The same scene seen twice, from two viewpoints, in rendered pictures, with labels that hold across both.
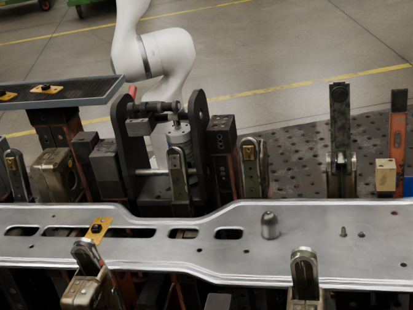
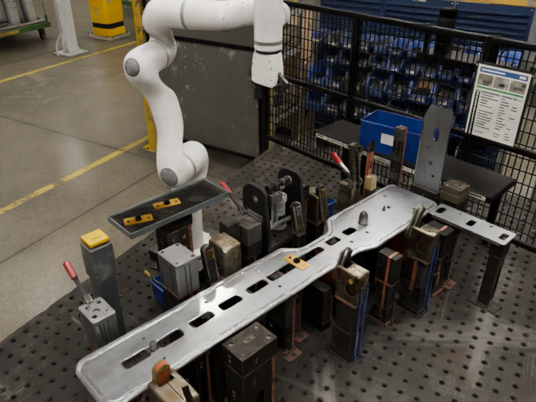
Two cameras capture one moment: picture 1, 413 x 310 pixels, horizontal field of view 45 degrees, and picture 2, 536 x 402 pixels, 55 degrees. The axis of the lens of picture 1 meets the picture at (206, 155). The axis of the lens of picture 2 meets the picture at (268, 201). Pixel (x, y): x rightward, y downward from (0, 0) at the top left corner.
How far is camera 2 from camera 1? 1.50 m
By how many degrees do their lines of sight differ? 51
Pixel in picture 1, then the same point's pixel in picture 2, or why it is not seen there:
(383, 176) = (373, 182)
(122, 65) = (185, 174)
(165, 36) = (195, 147)
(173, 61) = (203, 163)
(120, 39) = (180, 155)
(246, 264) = (376, 235)
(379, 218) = (383, 199)
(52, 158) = (230, 240)
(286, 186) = not seen: hidden behind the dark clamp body
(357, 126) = (236, 187)
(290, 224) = not seen: hidden behind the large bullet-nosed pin
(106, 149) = (249, 222)
